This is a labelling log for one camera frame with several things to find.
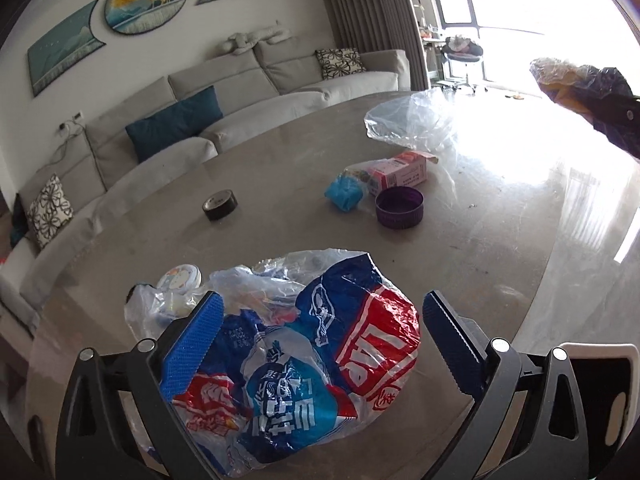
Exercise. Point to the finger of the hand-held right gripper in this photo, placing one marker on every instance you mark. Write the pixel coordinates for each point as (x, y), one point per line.
(625, 125)

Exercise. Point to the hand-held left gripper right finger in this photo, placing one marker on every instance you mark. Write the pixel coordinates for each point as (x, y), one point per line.
(452, 340)

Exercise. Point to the yellow slippers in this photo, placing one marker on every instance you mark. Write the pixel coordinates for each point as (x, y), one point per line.
(515, 96)

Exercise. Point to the small clear plastic bag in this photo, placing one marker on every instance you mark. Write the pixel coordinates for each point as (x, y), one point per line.
(145, 312)

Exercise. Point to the small floral cushion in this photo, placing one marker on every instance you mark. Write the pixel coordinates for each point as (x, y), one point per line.
(340, 62)

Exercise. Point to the wide curved teal wall panel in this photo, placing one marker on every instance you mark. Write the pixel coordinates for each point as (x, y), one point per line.
(62, 47)

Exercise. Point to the grey plush toy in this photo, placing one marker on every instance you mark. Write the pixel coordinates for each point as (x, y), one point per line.
(240, 42)

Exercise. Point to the large floral cushion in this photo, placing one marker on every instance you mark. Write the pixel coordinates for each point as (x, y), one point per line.
(50, 210)

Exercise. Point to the grey pleated curtain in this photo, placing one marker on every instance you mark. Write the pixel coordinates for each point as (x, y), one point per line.
(370, 10)

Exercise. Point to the large clear plastic bag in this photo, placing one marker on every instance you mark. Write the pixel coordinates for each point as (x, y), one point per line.
(410, 117)

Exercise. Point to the red blue printed plastic bag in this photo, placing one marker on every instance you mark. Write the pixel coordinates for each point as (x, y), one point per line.
(350, 320)

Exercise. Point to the round white printed container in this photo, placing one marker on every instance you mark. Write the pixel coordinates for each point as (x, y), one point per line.
(178, 277)

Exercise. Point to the light grey sofa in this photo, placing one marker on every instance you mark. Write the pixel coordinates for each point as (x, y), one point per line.
(300, 80)

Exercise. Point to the pink carton box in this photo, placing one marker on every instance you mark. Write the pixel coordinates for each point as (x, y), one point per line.
(405, 170)

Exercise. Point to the black tape roll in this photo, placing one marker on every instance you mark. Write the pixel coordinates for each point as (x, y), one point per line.
(220, 205)

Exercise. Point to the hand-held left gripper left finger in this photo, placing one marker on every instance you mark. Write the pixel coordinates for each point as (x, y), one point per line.
(192, 345)

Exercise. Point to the purple round lid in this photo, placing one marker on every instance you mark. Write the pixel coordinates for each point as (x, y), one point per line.
(400, 207)

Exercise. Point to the black office chair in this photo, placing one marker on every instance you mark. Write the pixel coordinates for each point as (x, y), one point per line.
(462, 52)

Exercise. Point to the blue plastic cover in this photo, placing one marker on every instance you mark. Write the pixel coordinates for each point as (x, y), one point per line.
(345, 192)

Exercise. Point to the yellow purple plastic wrapper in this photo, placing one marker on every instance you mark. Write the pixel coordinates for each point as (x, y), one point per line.
(565, 82)

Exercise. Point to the teal cushion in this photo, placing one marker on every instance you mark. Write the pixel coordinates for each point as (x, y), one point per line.
(175, 122)

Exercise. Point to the round deer wall art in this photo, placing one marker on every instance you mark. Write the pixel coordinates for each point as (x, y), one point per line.
(145, 0)

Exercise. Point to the white shelf rack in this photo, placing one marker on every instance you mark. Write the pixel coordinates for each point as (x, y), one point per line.
(432, 45)

